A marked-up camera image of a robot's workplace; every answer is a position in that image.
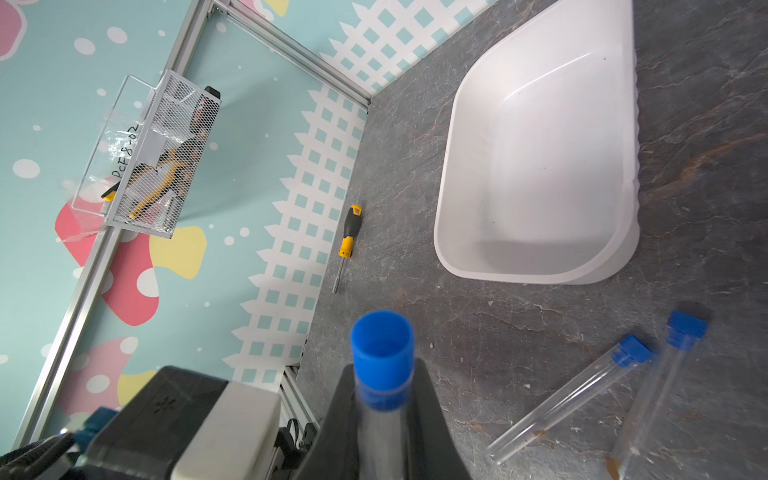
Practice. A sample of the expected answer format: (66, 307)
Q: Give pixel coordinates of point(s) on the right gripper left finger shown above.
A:
(334, 454)

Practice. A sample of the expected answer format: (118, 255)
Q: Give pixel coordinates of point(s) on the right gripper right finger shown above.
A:
(431, 452)

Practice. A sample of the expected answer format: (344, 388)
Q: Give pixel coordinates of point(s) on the test tube blue cap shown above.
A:
(624, 357)
(382, 345)
(646, 416)

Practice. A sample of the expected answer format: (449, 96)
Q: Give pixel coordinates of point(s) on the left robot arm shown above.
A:
(180, 425)

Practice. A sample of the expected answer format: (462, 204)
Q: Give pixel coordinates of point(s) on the yellow black screwdriver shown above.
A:
(351, 228)

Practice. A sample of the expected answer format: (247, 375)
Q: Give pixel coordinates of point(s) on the white plastic tray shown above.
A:
(540, 176)

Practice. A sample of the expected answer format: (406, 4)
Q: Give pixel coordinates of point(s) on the clear labelled plastic bag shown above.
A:
(118, 137)

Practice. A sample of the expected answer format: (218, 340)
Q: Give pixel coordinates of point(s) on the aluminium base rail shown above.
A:
(297, 429)

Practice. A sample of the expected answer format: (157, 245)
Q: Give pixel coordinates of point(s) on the white wire wall basket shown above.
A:
(182, 115)

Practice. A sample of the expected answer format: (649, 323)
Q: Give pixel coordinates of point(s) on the yellow handled pliers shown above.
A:
(147, 185)

